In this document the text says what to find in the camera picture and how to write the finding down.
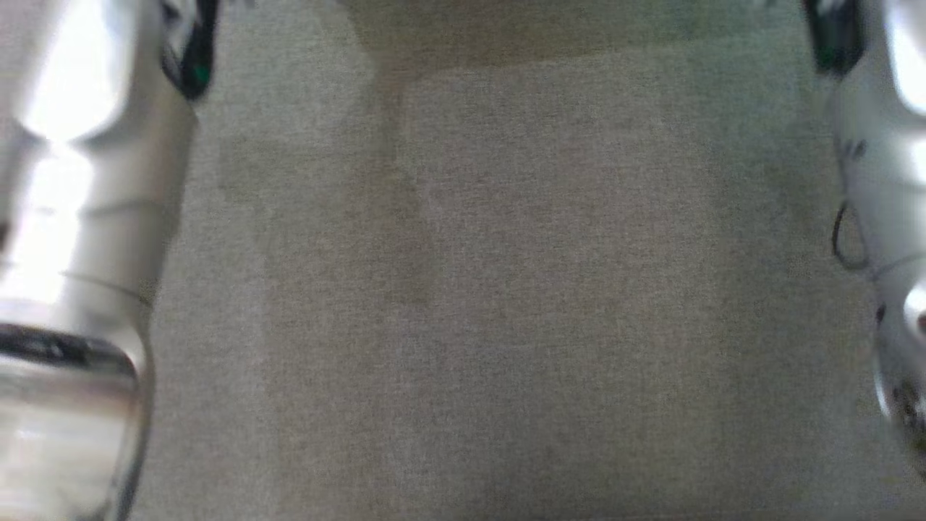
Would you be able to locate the grey fabric sofa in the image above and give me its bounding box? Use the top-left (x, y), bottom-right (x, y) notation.
top-left (109, 0), bottom-right (926, 521)

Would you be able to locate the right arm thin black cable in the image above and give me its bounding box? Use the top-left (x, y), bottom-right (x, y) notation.
top-left (830, 202), bottom-right (870, 274)

